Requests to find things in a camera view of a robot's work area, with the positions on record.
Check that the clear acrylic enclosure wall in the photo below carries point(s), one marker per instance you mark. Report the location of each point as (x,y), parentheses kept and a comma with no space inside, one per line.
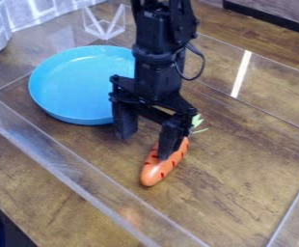
(69,177)

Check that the orange toy carrot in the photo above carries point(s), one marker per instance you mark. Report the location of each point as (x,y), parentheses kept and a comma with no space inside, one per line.
(156,169)

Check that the dark background board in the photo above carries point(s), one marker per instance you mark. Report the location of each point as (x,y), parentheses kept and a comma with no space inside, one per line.
(279,12)

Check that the clear acrylic corner bracket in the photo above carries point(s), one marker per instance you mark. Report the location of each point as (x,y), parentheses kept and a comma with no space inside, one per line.
(104,29)

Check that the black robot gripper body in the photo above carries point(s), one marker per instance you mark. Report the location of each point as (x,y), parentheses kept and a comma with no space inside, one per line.
(152,90)

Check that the blue round tray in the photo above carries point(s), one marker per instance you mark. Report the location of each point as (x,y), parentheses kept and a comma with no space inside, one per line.
(69,84)

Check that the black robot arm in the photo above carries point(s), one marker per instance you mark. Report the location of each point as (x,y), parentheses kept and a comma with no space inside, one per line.
(165,26)

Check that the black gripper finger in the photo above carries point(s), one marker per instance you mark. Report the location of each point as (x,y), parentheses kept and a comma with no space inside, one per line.
(124,119)
(175,129)

